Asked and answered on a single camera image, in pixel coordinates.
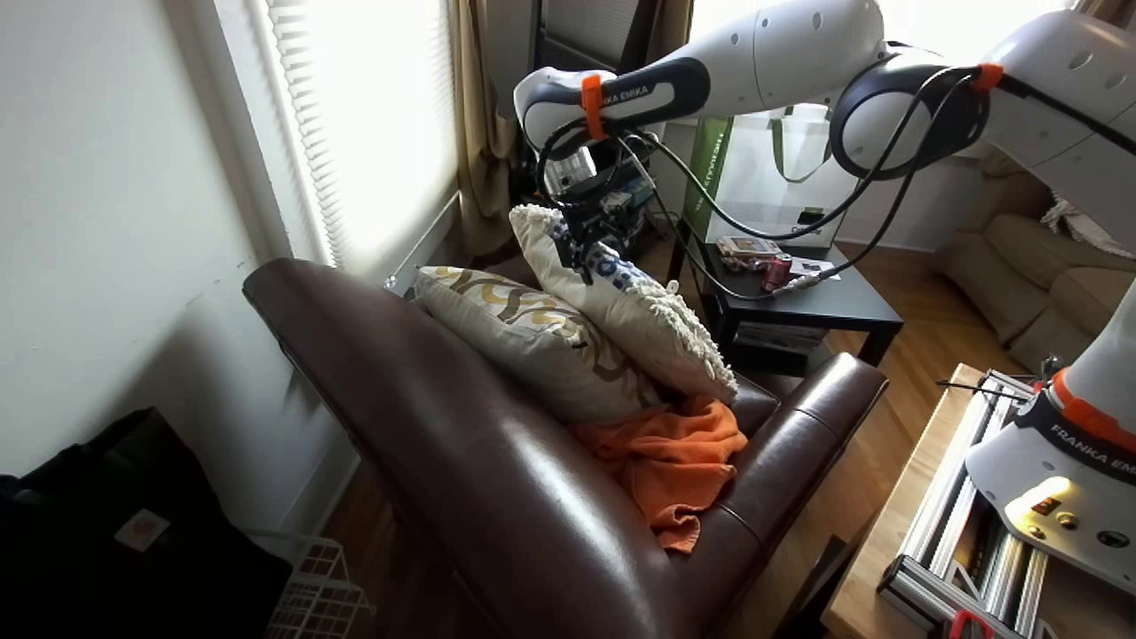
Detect black fabric bag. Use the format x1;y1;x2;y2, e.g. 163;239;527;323
0;406;299;639

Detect white and green shopping bag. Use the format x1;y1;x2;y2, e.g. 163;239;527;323
682;101;884;251

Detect beige sofa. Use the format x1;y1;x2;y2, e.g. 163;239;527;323
937;153;1136;377

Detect orange cloth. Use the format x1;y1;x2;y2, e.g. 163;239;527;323
574;399;751;558

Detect aluminium rail frame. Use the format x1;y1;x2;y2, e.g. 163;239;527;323
873;366;1066;639

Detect tan curtain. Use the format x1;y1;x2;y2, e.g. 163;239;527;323
442;0;525;261
634;0;700;66

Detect blue and white woven pillow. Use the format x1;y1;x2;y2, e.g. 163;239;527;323
504;204;744;409

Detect gold patterned beige pillow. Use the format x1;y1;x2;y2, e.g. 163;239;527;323
408;263;666;430

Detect white wire basket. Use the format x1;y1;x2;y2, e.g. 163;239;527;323
251;529;378;639

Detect orange cable strap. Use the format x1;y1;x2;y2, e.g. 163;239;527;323
574;70;614;147

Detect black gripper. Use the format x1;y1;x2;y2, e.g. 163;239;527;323
551;160;656;277

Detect brown leather armchair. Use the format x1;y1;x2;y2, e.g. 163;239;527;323
236;255;891;639

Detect white paper sheet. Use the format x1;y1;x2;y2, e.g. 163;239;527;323
783;251;843;284

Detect black flat television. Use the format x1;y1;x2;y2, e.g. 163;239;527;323
527;0;651;75

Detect small red brown object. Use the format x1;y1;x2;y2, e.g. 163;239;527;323
761;251;795;295

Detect white window blinds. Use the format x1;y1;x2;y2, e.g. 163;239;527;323
251;0;460;277

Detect black coffee table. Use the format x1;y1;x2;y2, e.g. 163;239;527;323
673;216;904;379

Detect red clamp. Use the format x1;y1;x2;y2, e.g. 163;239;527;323
943;607;1004;639

